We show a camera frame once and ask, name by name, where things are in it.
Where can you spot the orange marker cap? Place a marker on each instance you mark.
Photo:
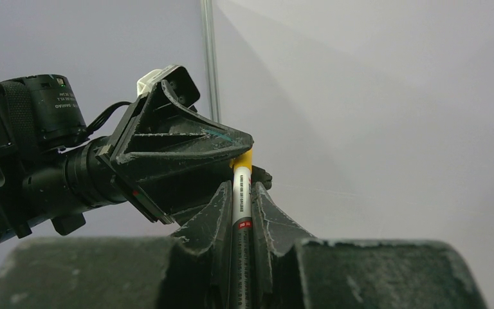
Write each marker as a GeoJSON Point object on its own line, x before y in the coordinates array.
{"type": "Point", "coordinates": [243, 160]}

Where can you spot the white orange marker pen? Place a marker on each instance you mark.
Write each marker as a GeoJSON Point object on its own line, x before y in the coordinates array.
{"type": "Point", "coordinates": [242, 265]}

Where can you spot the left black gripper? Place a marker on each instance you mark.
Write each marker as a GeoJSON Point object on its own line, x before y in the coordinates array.
{"type": "Point", "coordinates": [157, 127]}

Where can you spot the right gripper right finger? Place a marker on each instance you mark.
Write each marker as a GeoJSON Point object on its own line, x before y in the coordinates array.
{"type": "Point", "coordinates": [294, 269]}

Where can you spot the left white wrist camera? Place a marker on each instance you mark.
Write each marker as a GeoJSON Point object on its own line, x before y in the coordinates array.
{"type": "Point", "coordinates": [177, 77]}

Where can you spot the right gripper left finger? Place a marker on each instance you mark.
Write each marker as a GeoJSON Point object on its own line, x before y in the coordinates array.
{"type": "Point", "coordinates": [187, 269]}

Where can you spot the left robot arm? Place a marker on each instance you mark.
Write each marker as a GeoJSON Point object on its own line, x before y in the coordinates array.
{"type": "Point", "coordinates": [48, 165]}

